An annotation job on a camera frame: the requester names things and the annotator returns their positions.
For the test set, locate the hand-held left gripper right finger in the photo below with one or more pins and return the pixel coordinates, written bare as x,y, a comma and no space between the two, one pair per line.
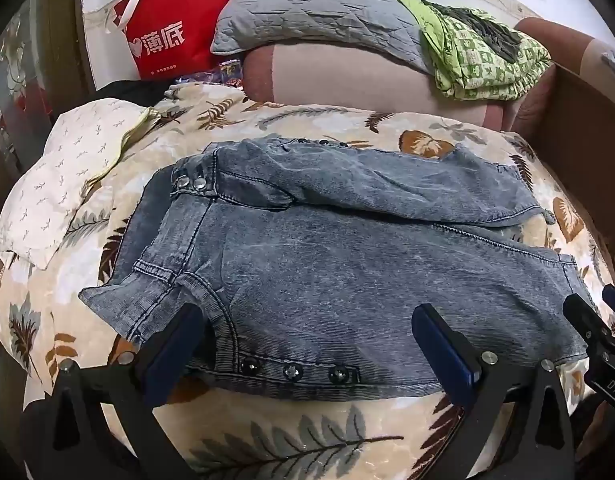
447,355

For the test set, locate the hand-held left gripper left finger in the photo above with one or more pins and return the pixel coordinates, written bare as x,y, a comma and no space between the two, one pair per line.
171,347

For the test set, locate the blue denim pants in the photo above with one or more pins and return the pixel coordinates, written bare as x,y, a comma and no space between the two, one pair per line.
337,260

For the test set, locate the leaf print blanket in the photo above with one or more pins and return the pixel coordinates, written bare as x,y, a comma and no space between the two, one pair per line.
297,440

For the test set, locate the brown cardboard box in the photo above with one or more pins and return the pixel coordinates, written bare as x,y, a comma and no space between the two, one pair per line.
587,135

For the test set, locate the white sprig print pillow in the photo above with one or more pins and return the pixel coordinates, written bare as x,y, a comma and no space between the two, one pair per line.
72,160

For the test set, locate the black cloth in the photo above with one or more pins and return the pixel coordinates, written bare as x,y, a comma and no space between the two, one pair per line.
132,92

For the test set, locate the green patterned cloth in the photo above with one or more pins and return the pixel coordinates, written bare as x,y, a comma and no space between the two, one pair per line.
467,67

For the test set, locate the purple printed packet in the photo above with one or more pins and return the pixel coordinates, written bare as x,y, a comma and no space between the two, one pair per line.
212,75

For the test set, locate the dark grey cloth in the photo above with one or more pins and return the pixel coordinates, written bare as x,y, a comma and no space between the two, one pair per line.
487,30

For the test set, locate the pink brown bolster cushion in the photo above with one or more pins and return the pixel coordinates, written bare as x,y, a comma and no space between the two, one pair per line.
337,75

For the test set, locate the red shopping bag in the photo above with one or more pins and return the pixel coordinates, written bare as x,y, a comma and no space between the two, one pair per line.
172,35

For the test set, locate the dark wooden cabinet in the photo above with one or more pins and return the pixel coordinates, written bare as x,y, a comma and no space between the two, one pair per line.
32,60

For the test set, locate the grey quilted pillow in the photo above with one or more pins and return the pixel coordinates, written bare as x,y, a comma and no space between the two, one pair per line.
312,10

